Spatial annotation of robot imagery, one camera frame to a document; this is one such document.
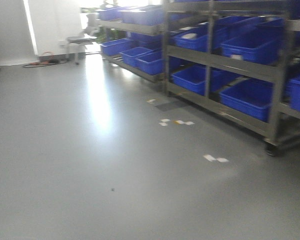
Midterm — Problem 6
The far grey metal rack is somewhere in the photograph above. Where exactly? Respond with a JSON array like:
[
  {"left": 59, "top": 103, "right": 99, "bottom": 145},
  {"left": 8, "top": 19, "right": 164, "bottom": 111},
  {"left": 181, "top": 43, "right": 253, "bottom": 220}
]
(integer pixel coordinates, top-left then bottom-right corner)
[{"left": 97, "top": 4, "right": 164, "bottom": 83}]

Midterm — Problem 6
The small grey cart table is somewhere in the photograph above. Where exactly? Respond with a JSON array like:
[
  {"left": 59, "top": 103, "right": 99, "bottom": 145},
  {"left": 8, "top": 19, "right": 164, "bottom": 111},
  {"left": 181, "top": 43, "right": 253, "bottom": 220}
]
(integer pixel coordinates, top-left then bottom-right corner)
[{"left": 65, "top": 12, "right": 99, "bottom": 66}]

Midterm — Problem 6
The blue bin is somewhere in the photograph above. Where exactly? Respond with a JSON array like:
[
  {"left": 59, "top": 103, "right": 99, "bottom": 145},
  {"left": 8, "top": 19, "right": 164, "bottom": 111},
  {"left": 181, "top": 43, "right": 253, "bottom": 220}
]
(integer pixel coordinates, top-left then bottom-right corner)
[
  {"left": 221, "top": 29, "right": 283, "bottom": 65},
  {"left": 219, "top": 78, "right": 273, "bottom": 122},
  {"left": 171, "top": 65, "right": 240, "bottom": 96},
  {"left": 135, "top": 51, "right": 166, "bottom": 76},
  {"left": 173, "top": 23, "right": 228, "bottom": 52}
]

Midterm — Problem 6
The blue bin upper left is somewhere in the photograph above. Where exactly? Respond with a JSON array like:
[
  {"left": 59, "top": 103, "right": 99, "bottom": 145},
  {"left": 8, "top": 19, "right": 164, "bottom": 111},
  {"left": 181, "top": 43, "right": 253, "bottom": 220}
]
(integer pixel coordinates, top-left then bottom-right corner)
[{"left": 173, "top": 23, "right": 228, "bottom": 52}]

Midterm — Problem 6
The orange cable on floor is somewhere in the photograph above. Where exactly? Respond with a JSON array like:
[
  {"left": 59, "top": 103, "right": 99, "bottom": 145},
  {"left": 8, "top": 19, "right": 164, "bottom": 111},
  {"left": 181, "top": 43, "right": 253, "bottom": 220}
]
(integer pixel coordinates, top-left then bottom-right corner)
[{"left": 22, "top": 51, "right": 66, "bottom": 69}]

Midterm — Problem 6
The blue bin far lower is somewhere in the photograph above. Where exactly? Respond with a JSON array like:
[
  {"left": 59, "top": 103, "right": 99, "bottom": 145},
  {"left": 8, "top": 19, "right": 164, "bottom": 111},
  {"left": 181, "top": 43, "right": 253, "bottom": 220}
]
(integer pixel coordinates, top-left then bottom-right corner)
[{"left": 135, "top": 51, "right": 166, "bottom": 76}]

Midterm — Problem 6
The grey metal flow rack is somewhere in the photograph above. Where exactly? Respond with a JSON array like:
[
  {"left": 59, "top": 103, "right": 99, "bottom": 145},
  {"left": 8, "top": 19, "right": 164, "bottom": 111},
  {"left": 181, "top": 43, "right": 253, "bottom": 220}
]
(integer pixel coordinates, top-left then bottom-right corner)
[{"left": 163, "top": 0, "right": 300, "bottom": 156}]

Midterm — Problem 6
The blue bin lower left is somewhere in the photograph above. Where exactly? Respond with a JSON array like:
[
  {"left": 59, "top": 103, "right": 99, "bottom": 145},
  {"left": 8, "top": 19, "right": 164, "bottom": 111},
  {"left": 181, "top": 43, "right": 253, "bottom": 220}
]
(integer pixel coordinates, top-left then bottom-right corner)
[{"left": 171, "top": 65, "right": 240, "bottom": 96}]

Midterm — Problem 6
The blue bin upper front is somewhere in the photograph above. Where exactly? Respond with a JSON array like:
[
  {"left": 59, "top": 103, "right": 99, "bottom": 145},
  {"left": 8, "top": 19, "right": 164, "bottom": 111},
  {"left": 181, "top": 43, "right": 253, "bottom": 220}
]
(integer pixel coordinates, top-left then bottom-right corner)
[{"left": 221, "top": 29, "right": 283, "bottom": 65}]

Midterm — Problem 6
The blue bin lower front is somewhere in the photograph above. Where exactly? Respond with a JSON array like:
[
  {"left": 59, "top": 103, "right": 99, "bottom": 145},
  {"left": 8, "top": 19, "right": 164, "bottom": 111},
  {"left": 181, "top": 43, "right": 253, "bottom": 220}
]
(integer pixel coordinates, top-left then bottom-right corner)
[{"left": 219, "top": 78, "right": 273, "bottom": 122}]

